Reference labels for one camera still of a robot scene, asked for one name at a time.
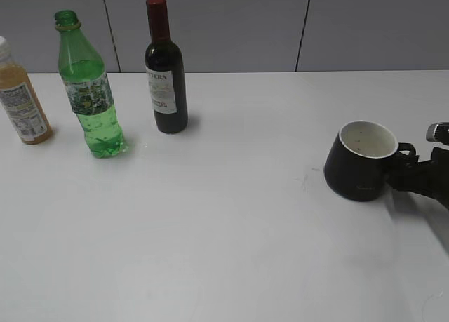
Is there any orange juice bottle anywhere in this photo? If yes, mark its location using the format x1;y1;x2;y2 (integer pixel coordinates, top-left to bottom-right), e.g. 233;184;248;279
1;37;53;145

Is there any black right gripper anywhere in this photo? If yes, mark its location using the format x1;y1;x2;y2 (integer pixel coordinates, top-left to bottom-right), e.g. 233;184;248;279
384;122;448;206

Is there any dark red wine bottle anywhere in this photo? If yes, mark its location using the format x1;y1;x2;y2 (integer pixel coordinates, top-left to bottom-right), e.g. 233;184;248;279
145;0;188;134

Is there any black mug white inside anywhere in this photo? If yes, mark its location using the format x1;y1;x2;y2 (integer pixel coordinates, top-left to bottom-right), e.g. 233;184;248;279
324;120;419;202

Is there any green sprite bottle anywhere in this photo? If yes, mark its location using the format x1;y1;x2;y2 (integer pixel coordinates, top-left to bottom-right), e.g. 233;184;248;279
54;10;126;158

